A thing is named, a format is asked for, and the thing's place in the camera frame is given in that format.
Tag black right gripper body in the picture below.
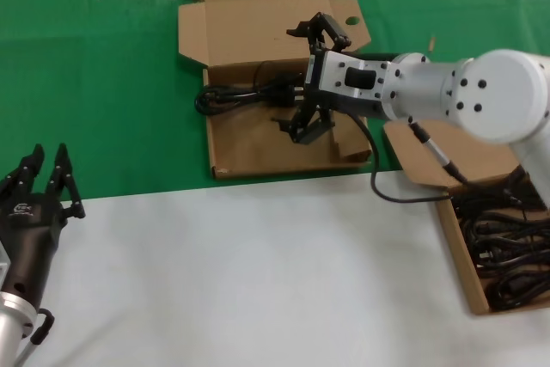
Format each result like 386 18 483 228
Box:
300 90 350 115

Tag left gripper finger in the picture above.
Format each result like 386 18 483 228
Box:
0 143 46 207
45 142 86 220

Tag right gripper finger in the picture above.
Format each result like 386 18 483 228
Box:
271 98 336 146
286 11 352 58

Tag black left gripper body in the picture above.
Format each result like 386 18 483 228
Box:
0 192 70 303

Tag cardboard box with holed flap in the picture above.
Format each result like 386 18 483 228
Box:
177 0 373 181

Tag green table cloth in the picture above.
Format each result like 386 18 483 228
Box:
0 0 550 203

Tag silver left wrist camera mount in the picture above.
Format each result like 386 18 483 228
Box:
0 242 12 291

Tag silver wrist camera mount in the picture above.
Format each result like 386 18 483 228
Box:
0 242 12 291
303 49 392 121

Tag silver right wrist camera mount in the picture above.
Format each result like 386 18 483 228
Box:
303 49 392 121

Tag left arm black connector cable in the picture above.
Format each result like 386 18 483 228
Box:
12 305 56 367

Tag cardboard box holding cables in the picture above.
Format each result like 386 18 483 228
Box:
381 119 550 316

